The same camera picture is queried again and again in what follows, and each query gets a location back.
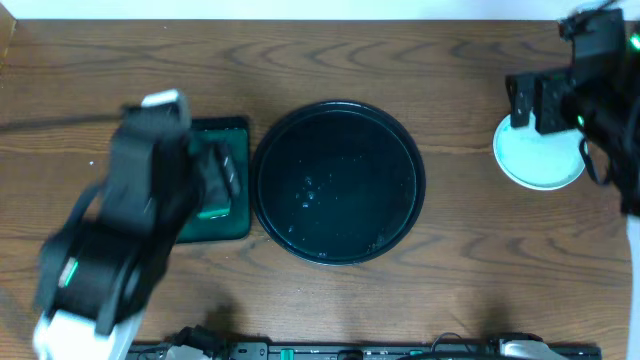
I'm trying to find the mint plate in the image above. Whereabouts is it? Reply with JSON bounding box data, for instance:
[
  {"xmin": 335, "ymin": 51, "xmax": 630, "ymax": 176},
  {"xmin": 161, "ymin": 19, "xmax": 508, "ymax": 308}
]
[{"xmin": 493, "ymin": 113, "xmax": 585, "ymax": 191}]

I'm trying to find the dark green rectangular tray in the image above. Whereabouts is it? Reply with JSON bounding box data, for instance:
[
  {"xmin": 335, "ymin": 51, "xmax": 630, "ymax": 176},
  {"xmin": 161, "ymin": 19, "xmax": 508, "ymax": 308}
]
[{"xmin": 177, "ymin": 116, "xmax": 251, "ymax": 244}]

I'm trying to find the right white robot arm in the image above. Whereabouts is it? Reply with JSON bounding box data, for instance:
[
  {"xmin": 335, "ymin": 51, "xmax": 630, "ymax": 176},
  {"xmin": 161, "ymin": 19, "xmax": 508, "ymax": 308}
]
[{"xmin": 505, "ymin": 28, "xmax": 639, "ymax": 359}]

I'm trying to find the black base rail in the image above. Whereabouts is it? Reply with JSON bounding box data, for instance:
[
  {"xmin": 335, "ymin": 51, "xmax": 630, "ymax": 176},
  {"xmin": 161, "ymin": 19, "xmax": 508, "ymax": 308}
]
[{"xmin": 125, "ymin": 326, "xmax": 603, "ymax": 360}]

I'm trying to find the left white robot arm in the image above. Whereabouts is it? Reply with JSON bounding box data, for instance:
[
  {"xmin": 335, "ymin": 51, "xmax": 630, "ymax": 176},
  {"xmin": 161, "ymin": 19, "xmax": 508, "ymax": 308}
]
[{"xmin": 33, "ymin": 89, "xmax": 250, "ymax": 359}]

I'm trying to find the round black tray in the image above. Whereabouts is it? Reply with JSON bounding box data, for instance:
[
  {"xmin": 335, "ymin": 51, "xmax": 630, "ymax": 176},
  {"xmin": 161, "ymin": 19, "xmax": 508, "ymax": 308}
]
[{"xmin": 250, "ymin": 100, "xmax": 426, "ymax": 265}]

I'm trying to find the green sponge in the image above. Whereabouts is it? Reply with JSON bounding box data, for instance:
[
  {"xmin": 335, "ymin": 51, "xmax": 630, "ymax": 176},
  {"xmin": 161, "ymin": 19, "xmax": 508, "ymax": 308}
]
[{"xmin": 196, "ymin": 200, "xmax": 231, "ymax": 220}]

